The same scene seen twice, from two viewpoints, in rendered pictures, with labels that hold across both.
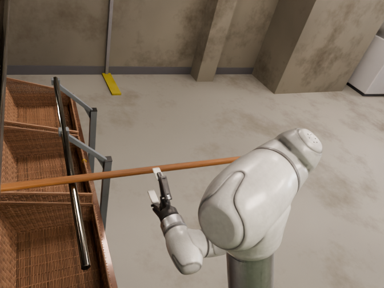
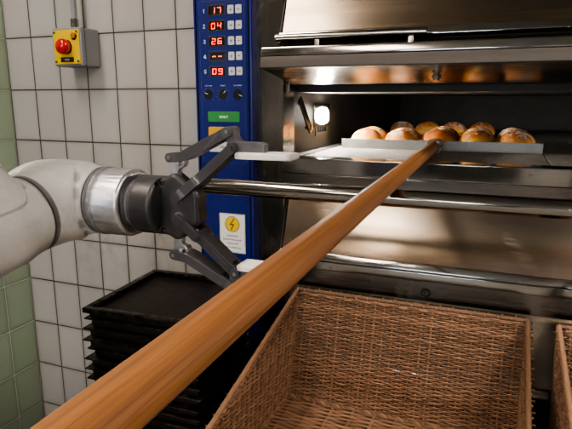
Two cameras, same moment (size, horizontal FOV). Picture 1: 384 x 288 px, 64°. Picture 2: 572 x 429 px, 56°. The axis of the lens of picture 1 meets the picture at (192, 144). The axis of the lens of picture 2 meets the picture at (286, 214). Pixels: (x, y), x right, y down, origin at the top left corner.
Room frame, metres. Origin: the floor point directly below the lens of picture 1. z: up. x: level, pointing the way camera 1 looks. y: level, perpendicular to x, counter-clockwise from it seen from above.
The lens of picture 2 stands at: (1.44, -0.25, 1.32)
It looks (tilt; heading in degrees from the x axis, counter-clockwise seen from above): 12 degrees down; 145
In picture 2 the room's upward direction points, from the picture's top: straight up
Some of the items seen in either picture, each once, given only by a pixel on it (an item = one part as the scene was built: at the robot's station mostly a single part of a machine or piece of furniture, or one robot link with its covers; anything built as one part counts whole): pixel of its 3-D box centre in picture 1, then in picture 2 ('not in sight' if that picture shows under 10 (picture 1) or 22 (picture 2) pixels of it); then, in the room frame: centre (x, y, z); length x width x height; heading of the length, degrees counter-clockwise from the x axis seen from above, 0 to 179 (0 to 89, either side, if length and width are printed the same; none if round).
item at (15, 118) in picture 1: (39, 111); not in sight; (1.74, 1.13, 0.72); 0.56 x 0.49 x 0.28; 33
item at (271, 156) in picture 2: (158, 174); (266, 156); (0.91, 0.10, 1.26); 0.07 x 0.03 x 0.01; 34
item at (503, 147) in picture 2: not in sight; (442, 140); (0.34, 1.13, 1.20); 0.55 x 0.36 x 0.03; 34
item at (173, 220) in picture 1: (173, 226); (123, 201); (0.74, -0.02, 1.19); 0.09 x 0.06 x 0.09; 124
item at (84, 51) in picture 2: not in sight; (76, 48); (-0.15, 0.17, 1.46); 0.10 x 0.07 x 0.10; 33
